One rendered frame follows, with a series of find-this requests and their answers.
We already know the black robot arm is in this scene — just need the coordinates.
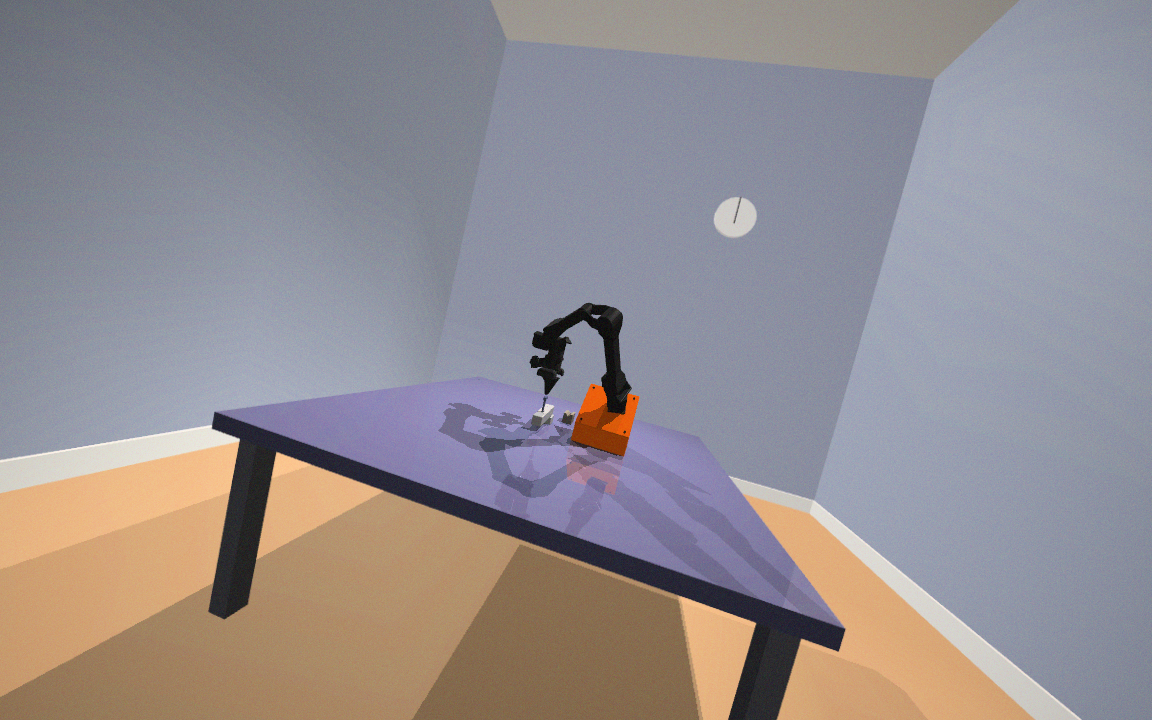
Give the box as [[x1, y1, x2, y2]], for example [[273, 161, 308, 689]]
[[532, 303, 632, 414]]

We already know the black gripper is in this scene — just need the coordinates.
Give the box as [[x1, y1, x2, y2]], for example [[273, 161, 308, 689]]
[[537, 353, 564, 395]]

